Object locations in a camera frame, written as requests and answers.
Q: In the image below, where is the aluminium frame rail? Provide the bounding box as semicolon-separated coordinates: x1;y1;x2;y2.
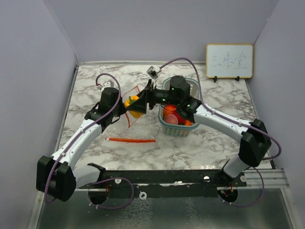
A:
38;168;290;191

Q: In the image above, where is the teal white plastic basket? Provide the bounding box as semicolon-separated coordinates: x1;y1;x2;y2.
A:
158;78;199;137

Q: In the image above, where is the clear orange zip bag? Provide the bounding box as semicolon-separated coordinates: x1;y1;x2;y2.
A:
105;129;156;143
122;85;149;128

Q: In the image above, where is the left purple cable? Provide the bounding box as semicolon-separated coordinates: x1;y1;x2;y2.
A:
43;73;135;210

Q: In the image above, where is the yellow bell pepper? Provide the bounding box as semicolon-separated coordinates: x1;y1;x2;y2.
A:
124;95;144;119

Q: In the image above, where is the purple cable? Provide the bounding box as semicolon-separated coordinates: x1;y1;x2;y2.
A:
157;57;282;207
43;73;135;210

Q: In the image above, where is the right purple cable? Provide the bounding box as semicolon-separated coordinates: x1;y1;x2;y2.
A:
157;57;282;207

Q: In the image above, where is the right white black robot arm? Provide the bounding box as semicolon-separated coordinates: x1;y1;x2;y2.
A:
126;75;271;187

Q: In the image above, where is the red bell pepper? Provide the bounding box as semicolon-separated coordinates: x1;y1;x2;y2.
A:
177;115;189;125

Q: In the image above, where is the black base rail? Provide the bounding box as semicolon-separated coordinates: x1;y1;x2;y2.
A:
88;169;246;204

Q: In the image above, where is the pink peach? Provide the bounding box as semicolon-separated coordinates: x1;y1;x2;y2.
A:
164;114;179;125

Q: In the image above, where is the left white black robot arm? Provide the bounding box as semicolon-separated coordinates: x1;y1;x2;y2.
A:
36;87;126;202

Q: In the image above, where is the white whiteboard wooden frame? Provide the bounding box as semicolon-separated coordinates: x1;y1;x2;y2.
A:
206;43;254;81

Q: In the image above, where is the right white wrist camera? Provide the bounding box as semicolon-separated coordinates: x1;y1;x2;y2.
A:
147;66;162;80

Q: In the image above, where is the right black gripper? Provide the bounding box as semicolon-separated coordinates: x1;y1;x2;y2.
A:
127;80;181;114

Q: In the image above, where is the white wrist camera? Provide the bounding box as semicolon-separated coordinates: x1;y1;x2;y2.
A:
96;80;114;91
147;66;162;80

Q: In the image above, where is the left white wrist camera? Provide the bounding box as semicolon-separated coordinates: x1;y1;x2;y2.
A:
96;80;114;91

